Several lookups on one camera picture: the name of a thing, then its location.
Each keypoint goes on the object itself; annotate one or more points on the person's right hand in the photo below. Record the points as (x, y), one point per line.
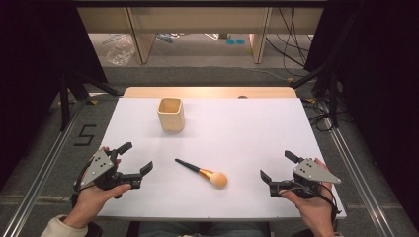
(313, 210)

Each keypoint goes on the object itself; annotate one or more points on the clear plastic bag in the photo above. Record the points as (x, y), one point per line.
(120, 52)

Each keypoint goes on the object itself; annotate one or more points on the blue discs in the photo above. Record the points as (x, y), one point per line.
(235, 41)

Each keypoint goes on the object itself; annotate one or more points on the aluminium floor rail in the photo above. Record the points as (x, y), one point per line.
(357, 181)
(39, 184)

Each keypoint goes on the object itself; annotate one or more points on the black curtain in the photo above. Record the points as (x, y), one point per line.
(33, 65)
(382, 82)

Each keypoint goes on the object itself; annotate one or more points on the beige square cup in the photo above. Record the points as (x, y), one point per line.
(171, 117)

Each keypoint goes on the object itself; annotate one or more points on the light wooden desk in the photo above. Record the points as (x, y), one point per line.
(197, 19)

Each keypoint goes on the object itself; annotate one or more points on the person's left hand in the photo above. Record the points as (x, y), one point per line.
(89, 202)

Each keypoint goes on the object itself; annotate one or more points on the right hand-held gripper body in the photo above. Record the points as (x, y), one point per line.
(314, 173)

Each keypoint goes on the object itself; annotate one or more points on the black metal stand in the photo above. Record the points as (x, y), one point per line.
(66, 105)
(333, 98)

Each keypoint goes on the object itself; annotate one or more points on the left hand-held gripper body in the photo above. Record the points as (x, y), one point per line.
(99, 166)

